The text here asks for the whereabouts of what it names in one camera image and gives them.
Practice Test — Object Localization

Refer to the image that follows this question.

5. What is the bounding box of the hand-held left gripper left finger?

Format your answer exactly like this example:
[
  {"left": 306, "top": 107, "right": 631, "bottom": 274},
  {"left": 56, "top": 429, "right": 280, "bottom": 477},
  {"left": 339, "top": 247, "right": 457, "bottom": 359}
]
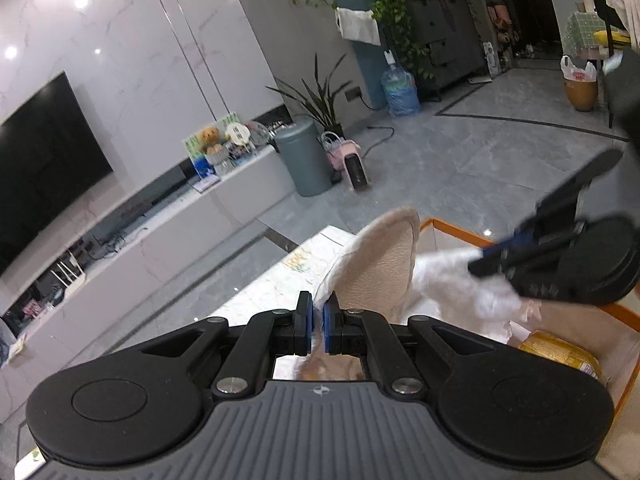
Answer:
[{"left": 131, "top": 290, "right": 316, "bottom": 397}]

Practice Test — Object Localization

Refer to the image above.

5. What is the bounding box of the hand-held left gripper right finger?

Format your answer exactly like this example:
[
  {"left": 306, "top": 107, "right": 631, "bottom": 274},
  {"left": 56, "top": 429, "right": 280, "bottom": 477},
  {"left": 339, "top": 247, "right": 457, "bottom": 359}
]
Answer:
[{"left": 321, "top": 291, "right": 506, "bottom": 397}]

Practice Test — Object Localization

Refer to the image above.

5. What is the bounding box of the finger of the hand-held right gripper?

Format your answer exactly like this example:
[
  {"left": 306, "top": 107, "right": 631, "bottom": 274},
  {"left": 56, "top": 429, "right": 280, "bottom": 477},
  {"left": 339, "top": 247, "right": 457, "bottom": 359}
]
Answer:
[
  {"left": 515, "top": 149, "right": 625, "bottom": 242},
  {"left": 469, "top": 232, "right": 583, "bottom": 279}
]

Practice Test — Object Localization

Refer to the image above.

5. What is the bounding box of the white cloth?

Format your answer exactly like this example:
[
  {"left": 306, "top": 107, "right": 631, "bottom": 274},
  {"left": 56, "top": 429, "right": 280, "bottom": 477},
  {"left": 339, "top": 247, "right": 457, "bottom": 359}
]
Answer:
[{"left": 415, "top": 247, "right": 543, "bottom": 325}]

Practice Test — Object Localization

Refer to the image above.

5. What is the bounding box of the orange-red cardboard box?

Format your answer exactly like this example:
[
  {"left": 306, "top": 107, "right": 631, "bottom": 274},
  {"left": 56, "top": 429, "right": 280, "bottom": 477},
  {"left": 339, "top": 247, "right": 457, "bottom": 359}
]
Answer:
[{"left": 390, "top": 217, "right": 640, "bottom": 480}]

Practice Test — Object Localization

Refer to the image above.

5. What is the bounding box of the yellow snack packet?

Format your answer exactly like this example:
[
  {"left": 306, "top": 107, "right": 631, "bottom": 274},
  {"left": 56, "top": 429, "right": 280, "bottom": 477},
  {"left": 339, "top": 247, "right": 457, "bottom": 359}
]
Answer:
[{"left": 517, "top": 330, "right": 609, "bottom": 386}]

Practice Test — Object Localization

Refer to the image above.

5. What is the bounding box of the white lace tablecloth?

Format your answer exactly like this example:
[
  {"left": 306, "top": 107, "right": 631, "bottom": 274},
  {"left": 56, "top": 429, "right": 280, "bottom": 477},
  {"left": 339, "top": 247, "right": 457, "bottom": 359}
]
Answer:
[{"left": 235, "top": 225, "right": 362, "bottom": 361}]

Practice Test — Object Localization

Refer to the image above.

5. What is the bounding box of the wooden bin with plastic bag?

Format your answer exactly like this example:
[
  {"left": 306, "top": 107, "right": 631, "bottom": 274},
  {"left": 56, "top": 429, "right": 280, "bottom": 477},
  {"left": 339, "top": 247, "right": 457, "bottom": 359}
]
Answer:
[{"left": 560, "top": 55, "right": 600, "bottom": 112}]

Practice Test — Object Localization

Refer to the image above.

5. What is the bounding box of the pink and white space heater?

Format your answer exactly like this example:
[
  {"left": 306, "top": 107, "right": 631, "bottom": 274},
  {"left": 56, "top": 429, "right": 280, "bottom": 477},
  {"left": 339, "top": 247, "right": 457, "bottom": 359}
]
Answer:
[{"left": 344, "top": 152, "right": 374, "bottom": 194}]

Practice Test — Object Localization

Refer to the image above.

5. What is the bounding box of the white flat box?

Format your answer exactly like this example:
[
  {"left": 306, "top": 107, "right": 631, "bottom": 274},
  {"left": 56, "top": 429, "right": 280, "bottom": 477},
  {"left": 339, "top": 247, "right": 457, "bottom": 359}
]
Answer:
[{"left": 481, "top": 41, "right": 504, "bottom": 79}]

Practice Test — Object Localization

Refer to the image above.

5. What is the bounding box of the grey trash bin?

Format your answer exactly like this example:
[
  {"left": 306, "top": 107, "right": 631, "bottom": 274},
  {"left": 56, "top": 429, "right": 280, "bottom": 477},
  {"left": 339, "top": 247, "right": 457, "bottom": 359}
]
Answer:
[{"left": 274, "top": 116, "right": 335, "bottom": 197}]

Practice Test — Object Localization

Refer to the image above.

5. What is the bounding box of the grey TV console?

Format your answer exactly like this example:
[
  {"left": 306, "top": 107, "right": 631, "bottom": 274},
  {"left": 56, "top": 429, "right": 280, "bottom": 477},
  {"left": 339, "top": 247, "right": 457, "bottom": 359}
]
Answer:
[{"left": 0, "top": 105, "right": 299, "bottom": 416}]

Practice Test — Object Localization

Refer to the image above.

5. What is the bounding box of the green checked table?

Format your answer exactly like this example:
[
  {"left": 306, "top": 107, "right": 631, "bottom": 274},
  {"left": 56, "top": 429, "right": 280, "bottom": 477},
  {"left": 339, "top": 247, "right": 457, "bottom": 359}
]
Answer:
[{"left": 565, "top": 10, "right": 609, "bottom": 64}]

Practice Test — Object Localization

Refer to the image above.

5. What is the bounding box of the shoe rack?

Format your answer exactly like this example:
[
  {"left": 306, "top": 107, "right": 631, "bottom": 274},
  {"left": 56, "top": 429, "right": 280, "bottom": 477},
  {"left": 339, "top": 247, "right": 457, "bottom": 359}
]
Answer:
[{"left": 485, "top": 0, "right": 517, "bottom": 62}]

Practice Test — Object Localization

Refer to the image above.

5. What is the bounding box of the black chair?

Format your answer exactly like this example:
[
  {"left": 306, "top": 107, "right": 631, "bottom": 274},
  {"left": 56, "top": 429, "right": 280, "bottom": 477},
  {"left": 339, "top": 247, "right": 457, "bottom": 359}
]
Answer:
[{"left": 592, "top": 0, "right": 640, "bottom": 129}]

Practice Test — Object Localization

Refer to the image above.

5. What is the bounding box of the blue water jug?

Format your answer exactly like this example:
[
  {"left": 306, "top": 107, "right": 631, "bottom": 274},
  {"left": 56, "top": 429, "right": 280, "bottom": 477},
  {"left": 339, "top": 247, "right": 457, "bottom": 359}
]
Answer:
[{"left": 381, "top": 50, "right": 422, "bottom": 119}]

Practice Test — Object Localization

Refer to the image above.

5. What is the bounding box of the brown teddy bear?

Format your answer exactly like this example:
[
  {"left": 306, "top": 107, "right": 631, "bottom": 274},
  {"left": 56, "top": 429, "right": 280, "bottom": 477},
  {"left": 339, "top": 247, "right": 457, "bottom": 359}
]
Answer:
[{"left": 197, "top": 127, "right": 226, "bottom": 157}]

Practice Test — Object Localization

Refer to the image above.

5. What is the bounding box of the dark drawer cabinet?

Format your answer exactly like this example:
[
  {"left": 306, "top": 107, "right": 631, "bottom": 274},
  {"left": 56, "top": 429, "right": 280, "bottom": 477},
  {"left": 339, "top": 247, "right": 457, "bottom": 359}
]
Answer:
[{"left": 405, "top": 0, "right": 484, "bottom": 102}]

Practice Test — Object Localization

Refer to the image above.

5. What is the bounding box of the long-leaf potted plant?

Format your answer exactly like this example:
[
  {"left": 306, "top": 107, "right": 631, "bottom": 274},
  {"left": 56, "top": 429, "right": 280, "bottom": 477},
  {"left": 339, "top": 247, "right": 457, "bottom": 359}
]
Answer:
[{"left": 267, "top": 52, "right": 352, "bottom": 136}]

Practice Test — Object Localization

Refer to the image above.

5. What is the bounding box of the white router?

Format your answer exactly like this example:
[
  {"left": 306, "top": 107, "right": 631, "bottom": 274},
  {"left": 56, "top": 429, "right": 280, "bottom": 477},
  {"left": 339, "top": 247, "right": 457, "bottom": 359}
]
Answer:
[{"left": 50, "top": 252, "right": 87, "bottom": 294}]

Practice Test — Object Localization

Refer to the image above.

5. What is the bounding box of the leafy pothos plant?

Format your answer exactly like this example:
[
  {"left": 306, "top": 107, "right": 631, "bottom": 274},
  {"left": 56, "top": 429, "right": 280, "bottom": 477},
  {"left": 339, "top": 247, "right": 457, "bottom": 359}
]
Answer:
[{"left": 369, "top": 0, "right": 437, "bottom": 81}]

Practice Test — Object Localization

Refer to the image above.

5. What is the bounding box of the white tote bag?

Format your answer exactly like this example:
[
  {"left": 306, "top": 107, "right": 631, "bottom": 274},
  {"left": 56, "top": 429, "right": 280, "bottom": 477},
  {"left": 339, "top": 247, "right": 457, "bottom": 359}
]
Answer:
[{"left": 335, "top": 7, "right": 382, "bottom": 46}]

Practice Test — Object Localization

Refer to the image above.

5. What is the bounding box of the black television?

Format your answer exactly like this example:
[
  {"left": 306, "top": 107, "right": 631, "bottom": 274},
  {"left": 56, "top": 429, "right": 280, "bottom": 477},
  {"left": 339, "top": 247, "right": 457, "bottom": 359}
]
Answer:
[{"left": 0, "top": 71, "right": 115, "bottom": 277}]

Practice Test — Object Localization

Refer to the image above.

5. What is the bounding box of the black power cable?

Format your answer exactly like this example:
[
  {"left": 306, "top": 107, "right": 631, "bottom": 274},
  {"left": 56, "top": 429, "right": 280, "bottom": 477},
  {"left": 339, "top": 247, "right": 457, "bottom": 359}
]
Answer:
[{"left": 362, "top": 125, "right": 396, "bottom": 159}]

